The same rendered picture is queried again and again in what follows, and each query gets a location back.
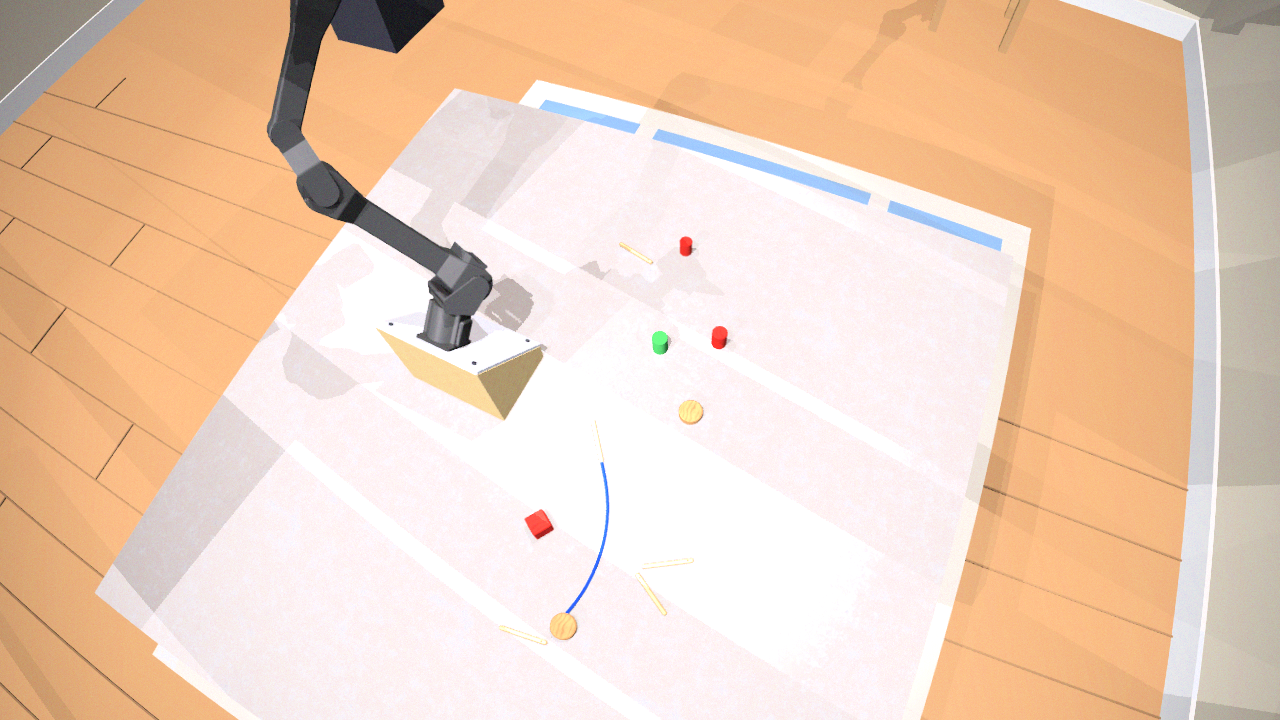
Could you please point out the blue string with wooden stick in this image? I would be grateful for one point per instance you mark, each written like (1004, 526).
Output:
(600, 457)

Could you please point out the tan wooden stick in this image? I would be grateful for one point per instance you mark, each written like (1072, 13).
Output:
(667, 563)

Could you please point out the red cube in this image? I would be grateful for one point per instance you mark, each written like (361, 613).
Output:
(539, 524)

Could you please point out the thin wooden stick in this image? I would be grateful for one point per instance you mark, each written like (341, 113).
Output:
(524, 635)
(651, 594)
(635, 253)

